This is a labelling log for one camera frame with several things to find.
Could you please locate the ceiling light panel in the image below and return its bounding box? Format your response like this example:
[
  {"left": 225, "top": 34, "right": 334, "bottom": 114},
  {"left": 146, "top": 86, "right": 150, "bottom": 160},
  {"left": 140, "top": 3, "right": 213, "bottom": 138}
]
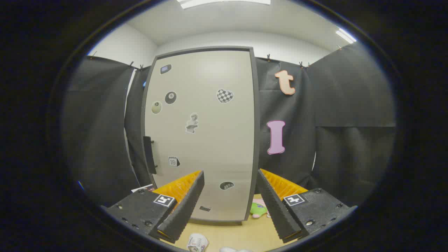
[
  {"left": 177, "top": 0, "right": 272, "bottom": 9},
  {"left": 335, "top": 28, "right": 357, "bottom": 44}
]

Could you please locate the dark grey shoe cabinet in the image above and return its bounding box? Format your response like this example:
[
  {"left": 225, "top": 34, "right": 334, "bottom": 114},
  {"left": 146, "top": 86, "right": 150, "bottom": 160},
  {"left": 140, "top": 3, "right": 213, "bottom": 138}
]
[{"left": 141, "top": 45, "right": 261, "bottom": 224}]

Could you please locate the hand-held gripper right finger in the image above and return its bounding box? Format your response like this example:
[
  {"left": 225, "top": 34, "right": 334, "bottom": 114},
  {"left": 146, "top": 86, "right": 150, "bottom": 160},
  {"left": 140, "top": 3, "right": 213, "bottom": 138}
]
[{"left": 256, "top": 168, "right": 358, "bottom": 244}]

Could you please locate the beige shoe cabinet door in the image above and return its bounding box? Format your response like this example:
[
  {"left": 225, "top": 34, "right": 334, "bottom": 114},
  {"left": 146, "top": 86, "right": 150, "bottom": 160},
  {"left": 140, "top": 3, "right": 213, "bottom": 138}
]
[{"left": 143, "top": 49, "right": 256, "bottom": 222}]

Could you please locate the black backdrop cloth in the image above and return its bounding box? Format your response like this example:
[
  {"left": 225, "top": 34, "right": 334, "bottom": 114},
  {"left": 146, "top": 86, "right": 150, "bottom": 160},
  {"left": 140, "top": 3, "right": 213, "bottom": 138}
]
[{"left": 63, "top": 44, "right": 396, "bottom": 207}]

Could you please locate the pink green plush toy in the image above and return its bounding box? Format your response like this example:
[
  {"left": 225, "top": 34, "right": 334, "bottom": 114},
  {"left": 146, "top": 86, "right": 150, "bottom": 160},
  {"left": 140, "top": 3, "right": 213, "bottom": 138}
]
[{"left": 250, "top": 199, "right": 269, "bottom": 218}]

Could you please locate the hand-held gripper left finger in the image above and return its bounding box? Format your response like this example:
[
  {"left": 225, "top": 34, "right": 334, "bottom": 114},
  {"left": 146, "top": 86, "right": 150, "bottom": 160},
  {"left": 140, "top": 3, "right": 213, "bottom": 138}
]
[{"left": 101, "top": 170, "right": 205, "bottom": 244}]

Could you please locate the white canvas shoe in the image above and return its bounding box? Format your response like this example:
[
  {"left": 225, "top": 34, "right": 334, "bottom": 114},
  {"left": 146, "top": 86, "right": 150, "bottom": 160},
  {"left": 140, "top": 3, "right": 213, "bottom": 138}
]
[{"left": 187, "top": 233, "right": 209, "bottom": 252}]

